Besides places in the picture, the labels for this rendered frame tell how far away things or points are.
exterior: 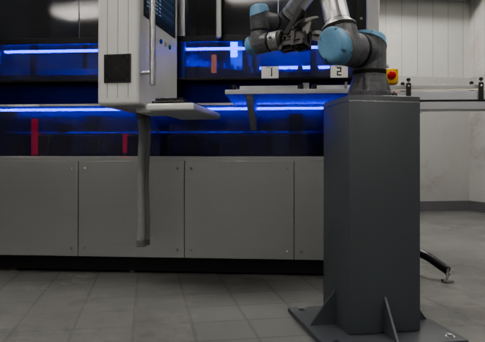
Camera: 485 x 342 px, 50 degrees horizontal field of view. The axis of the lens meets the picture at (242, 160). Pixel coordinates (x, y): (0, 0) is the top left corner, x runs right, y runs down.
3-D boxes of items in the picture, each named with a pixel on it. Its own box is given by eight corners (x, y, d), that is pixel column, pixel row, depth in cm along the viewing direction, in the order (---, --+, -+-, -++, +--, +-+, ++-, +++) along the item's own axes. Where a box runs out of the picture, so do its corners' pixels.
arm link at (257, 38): (242, 33, 209) (242, 54, 208) (265, 27, 202) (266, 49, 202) (253, 37, 215) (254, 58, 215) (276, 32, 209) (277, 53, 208)
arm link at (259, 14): (265, 11, 217) (267, 37, 216) (245, 6, 210) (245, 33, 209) (278, 6, 211) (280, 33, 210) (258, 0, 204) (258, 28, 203)
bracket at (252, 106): (250, 130, 262) (250, 104, 262) (256, 130, 262) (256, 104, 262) (245, 125, 228) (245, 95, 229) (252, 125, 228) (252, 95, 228)
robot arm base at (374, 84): (399, 97, 177) (399, 68, 177) (357, 96, 174) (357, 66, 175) (379, 102, 192) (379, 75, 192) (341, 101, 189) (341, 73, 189)
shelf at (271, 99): (235, 106, 271) (235, 102, 271) (373, 105, 266) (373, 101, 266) (224, 94, 223) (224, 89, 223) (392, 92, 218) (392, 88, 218)
